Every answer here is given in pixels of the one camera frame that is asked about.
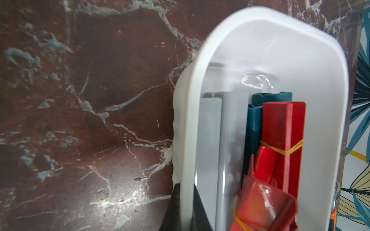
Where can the white plastic storage box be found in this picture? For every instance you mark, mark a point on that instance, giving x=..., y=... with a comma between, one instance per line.
x=303, y=60

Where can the teal block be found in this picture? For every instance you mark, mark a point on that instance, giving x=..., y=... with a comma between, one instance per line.
x=253, y=135
x=261, y=98

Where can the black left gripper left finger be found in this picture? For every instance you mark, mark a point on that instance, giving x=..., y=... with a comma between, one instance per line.
x=171, y=221

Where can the orange adjustable wrench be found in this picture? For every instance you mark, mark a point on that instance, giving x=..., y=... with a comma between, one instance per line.
x=333, y=220

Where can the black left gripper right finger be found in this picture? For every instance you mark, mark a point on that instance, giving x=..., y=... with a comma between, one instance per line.
x=200, y=221

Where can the red clip tool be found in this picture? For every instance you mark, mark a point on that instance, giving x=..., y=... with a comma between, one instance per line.
x=262, y=207
x=279, y=157

